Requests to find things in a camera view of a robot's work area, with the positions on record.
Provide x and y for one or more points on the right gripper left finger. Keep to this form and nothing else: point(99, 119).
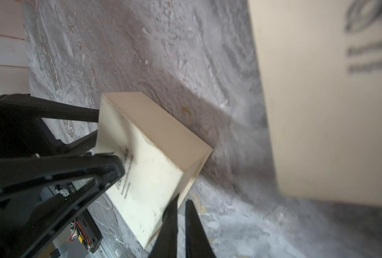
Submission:
point(166, 242)

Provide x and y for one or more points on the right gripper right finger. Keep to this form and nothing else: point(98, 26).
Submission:
point(197, 244)

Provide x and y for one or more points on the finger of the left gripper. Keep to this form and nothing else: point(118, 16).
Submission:
point(23, 132)
point(39, 197)

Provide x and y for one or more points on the small cream jewelry box front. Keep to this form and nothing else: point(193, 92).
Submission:
point(162, 159)

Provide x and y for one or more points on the large cream jewelry box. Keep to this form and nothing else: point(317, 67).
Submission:
point(321, 69)

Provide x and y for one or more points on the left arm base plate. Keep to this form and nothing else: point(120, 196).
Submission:
point(85, 231)

